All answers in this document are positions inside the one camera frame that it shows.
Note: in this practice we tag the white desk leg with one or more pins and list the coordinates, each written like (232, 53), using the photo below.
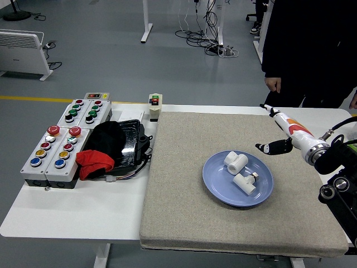
(259, 47)
(146, 25)
(221, 25)

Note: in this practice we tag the grey four-button control box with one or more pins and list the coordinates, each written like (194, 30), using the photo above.
(96, 113)
(73, 113)

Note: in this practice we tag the white panel heater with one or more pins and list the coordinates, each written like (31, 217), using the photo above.
(22, 56)

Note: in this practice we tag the white start-stop switch box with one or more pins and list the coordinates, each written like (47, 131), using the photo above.
(154, 107)

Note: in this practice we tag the small grey rocker switch box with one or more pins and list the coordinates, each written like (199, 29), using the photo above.
(97, 96)

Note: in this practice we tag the black cloth cap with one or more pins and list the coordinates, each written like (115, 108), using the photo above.
(107, 136)

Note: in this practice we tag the white table leg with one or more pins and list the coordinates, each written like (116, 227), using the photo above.
(298, 263)
(101, 255)

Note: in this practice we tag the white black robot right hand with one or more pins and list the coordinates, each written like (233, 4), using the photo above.
(293, 129)

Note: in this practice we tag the person's hand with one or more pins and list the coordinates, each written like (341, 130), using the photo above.
(354, 102)
(272, 83)

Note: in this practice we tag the grey-brown mat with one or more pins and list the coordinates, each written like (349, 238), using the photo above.
(181, 195)

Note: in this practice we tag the person in background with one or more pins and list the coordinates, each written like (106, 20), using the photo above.
(258, 16)

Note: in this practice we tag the black office chair base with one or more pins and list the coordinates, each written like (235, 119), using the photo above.
(251, 16)

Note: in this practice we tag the black round stand base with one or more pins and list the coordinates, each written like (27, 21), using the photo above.
(16, 14)

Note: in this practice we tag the person's left hand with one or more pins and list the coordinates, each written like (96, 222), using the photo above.
(354, 102)

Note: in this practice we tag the plain white tee pipe fitting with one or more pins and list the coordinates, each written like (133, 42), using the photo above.
(235, 162)

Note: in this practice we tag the grey emergency-stop button box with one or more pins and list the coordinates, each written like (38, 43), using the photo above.
(65, 160)
(42, 156)

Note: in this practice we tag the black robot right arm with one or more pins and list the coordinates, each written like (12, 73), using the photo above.
(338, 156)

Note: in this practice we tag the white tee fitting metal nut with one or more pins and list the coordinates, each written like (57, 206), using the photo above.
(245, 182)

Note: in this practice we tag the white paper card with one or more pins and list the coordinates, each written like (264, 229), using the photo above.
(131, 115)

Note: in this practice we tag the glossy black pedal box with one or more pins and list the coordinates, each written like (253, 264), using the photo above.
(132, 145)

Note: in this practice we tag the blue round plate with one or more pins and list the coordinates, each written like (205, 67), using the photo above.
(217, 181)

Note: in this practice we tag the person's right hand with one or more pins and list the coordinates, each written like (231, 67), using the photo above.
(272, 83)

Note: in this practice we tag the red cloth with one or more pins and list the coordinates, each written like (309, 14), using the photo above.
(93, 162)

